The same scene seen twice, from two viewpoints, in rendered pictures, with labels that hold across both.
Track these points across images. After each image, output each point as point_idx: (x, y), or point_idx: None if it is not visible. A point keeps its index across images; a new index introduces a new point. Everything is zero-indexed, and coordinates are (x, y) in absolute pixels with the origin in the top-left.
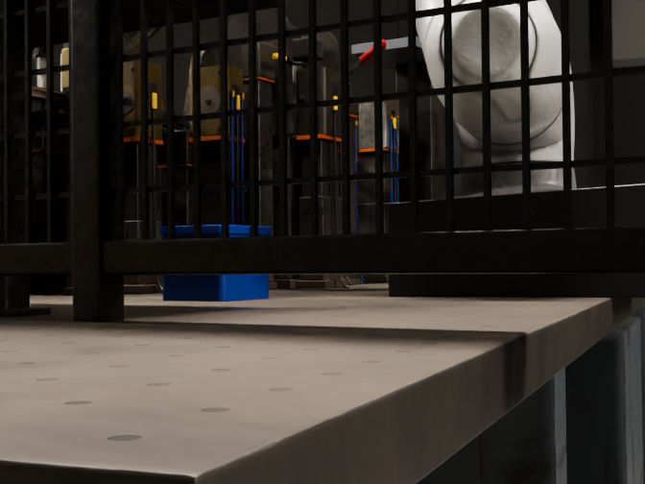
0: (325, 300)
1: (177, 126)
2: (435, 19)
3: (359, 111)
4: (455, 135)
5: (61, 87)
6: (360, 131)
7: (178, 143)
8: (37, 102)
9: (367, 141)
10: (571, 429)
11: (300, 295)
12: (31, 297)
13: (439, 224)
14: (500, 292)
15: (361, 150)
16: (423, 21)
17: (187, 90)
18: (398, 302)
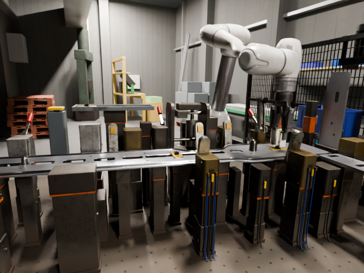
0: (238, 167)
1: (218, 150)
2: (229, 119)
3: (100, 130)
4: (65, 135)
5: (277, 141)
6: (101, 140)
7: None
8: (286, 147)
9: (101, 145)
10: None
11: (228, 174)
12: (284, 195)
13: None
14: None
15: (101, 150)
16: (227, 119)
17: (231, 135)
18: (234, 162)
